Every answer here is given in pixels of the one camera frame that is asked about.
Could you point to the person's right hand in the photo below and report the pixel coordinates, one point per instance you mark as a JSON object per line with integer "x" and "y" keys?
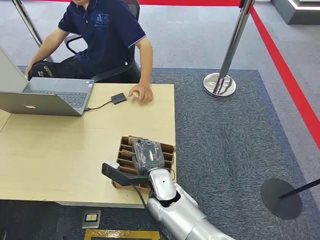
{"x": 28, "y": 70}

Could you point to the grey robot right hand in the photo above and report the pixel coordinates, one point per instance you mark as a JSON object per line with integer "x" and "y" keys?
{"x": 147, "y": 155}

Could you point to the person's left hand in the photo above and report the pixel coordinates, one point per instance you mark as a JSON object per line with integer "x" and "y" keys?
{"x": 143, "y": 92}

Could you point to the autumn print card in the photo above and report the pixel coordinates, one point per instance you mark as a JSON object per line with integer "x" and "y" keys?
{"x": 126, "y": 153}
{"x": 133, "y": 139}

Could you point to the person's left forearm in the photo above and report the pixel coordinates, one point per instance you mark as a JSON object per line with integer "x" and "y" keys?
{"x": 146, "y": 63}

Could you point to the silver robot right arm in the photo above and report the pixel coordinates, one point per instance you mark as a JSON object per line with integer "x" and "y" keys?
{"x": 180, "y": 215}

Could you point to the person's right forearm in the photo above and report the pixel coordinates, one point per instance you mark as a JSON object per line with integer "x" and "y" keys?
{"x": 48, "y": 46}

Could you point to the brown wooden card holder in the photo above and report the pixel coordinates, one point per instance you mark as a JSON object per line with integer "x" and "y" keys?
{"x": 168, "y": 154}

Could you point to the black card reader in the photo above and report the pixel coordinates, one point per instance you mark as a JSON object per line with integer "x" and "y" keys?
{"x": 118, "y": 98}

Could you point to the person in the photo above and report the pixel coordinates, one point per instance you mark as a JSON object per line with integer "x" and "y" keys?
{"x": 105, "y": 36}

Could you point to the black office chair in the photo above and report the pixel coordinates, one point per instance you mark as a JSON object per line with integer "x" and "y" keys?
{"x": 131, "y": 63}

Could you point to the grey laptop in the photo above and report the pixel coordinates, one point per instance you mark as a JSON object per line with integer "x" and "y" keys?
{"x": 44, "y": 96}

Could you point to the metal floor socket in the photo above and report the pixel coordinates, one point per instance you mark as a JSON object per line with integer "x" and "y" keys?
{"x": 91, "y": 218}

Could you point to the dark speckled floor rug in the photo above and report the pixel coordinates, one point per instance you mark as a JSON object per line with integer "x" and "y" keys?
{"x": 225, "y": 139}

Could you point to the red barrier belt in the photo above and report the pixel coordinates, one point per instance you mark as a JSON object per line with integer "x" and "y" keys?
{"x": 284, "y": 76}
{"x": 187, "y": 2}

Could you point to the chrome stanchion with round base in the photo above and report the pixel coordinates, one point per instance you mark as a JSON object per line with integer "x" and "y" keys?
{"x": 232, "y": 43}

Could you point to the dark display platform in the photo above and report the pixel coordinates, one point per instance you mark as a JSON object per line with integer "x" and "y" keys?
{"x": 297, "y": 13}

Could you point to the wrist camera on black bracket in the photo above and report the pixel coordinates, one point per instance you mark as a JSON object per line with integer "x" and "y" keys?
{"x": 117, "y": 175}

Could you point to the chrome stanchion post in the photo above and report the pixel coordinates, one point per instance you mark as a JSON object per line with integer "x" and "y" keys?
{"x": 29, "y": 24}

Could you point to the yellow floor tape frame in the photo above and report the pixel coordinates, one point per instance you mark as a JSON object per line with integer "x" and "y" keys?
{"x": 120, "y": 233}

